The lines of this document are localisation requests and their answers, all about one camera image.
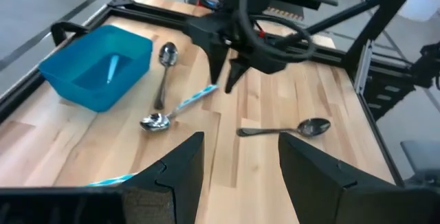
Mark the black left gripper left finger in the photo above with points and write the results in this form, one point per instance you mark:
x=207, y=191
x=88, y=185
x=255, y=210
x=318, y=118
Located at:
x=172, y=189

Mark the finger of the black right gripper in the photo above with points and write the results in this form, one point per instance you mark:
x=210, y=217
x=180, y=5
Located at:
x=235, y=73
x=218, y=59

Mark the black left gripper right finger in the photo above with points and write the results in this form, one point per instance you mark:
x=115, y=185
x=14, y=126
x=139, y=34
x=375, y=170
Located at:
x=319, y=189

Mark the black metal spoon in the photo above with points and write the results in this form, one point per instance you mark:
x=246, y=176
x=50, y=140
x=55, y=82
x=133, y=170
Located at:
x=314, y=127
x=167, y=56

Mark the blue plastic bin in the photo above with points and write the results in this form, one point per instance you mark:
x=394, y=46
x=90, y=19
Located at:
x=130, y=48

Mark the black aluminium station frame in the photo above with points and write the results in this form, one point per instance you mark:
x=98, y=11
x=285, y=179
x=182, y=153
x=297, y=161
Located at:
x=154, y=12

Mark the black frame clamp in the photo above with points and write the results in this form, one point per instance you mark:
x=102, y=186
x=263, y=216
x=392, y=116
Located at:
x=60, y=28

